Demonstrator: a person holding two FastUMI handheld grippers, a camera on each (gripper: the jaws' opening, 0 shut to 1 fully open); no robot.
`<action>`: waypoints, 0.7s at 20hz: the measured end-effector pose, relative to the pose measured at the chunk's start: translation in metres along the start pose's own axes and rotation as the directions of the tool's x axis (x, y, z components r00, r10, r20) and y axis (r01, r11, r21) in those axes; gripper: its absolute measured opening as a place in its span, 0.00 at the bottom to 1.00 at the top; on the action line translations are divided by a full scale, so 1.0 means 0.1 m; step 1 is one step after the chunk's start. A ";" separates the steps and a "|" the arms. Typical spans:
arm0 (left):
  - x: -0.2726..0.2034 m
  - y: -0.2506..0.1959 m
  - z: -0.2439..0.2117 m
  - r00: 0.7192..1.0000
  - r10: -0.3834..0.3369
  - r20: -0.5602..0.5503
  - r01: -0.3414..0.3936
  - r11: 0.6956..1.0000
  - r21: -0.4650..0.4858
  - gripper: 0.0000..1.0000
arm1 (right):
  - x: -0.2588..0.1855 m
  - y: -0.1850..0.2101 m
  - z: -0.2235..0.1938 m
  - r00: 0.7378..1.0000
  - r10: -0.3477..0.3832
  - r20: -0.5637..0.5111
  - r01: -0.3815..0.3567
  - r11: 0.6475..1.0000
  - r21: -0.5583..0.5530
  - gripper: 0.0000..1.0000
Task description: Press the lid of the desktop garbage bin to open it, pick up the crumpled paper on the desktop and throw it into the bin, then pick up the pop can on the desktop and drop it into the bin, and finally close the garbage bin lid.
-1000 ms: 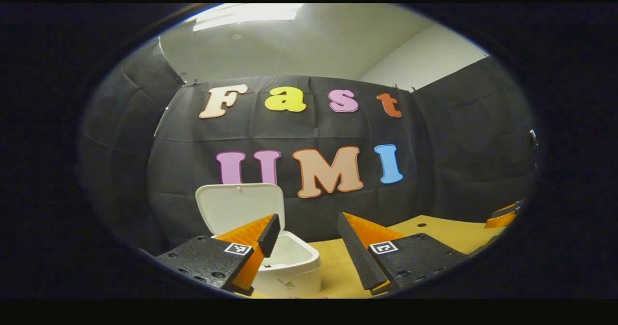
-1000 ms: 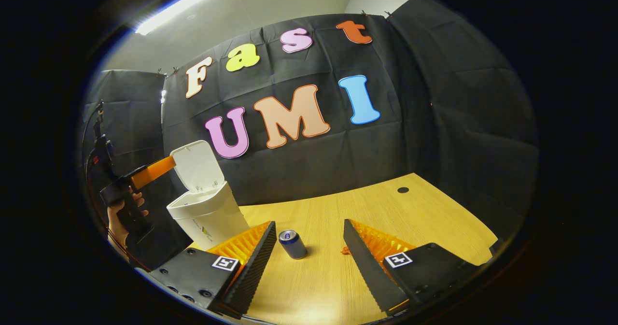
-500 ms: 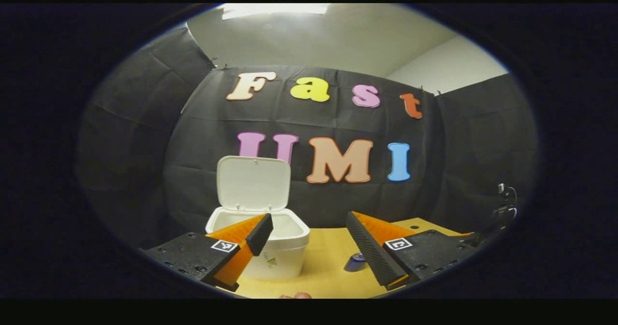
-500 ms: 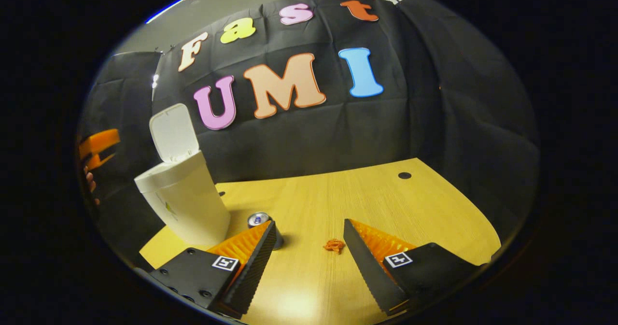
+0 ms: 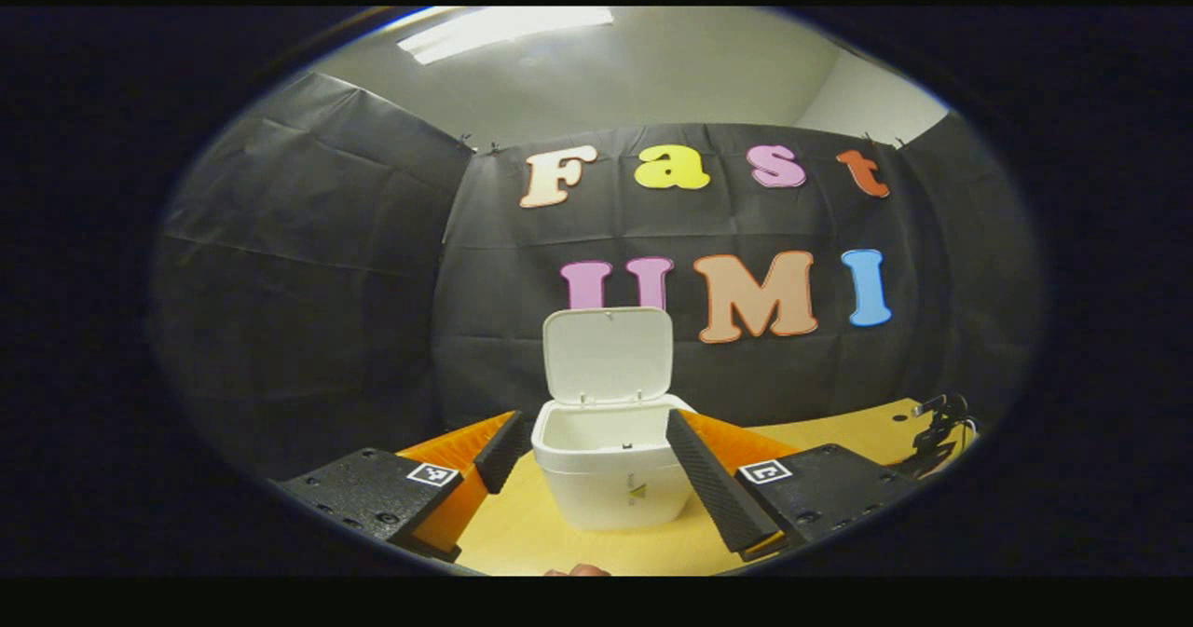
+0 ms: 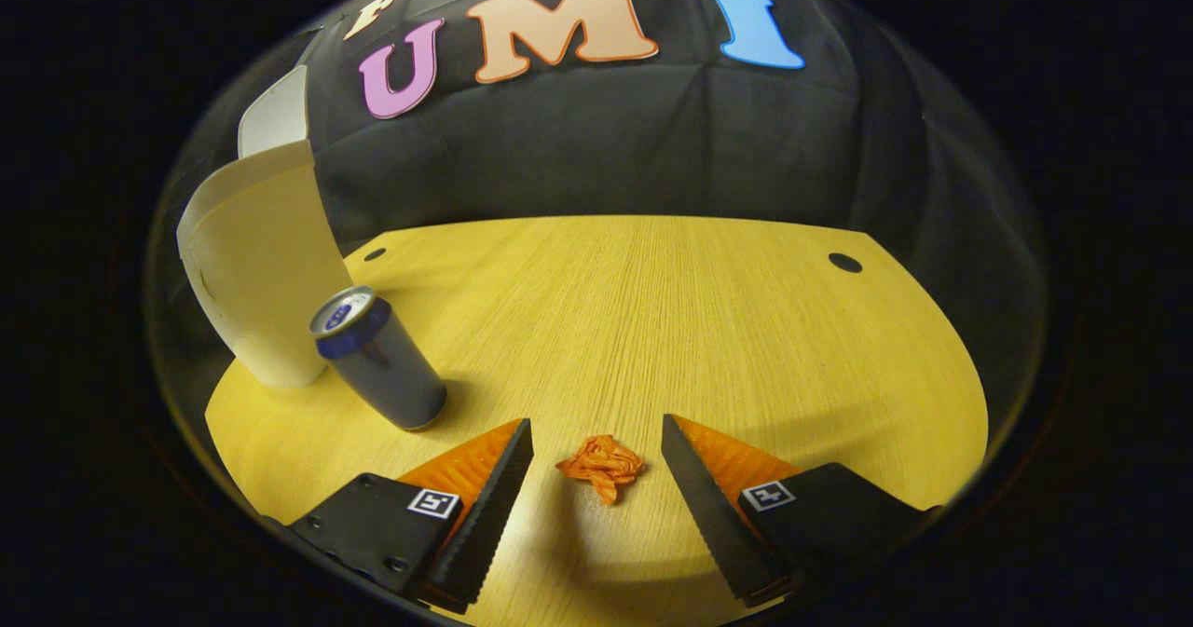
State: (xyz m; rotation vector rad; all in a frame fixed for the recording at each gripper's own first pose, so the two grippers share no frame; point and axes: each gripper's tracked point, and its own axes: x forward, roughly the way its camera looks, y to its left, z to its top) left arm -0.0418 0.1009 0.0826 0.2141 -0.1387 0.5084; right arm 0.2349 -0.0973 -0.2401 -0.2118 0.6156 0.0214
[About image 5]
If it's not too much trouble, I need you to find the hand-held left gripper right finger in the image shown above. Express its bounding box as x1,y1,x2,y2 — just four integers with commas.
665,408,924,563

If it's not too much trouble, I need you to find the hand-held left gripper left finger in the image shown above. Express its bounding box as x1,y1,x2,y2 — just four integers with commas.
273,409,535,565

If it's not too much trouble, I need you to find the white desktop garbage bin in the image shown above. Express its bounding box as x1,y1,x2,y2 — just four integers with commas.
531,307,698,531

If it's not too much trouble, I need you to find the wooden desktop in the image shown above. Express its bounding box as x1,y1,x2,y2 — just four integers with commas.
396,397,980,577

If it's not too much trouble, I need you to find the black backdrop cloth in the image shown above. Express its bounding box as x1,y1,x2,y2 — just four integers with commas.
154,73,1040,479

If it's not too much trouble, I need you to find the ceiling light panel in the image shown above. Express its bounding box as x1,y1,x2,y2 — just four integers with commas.
398,7,616,66

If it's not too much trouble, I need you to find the black clamp with cables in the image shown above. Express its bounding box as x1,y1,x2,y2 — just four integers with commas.
899,392,981,477

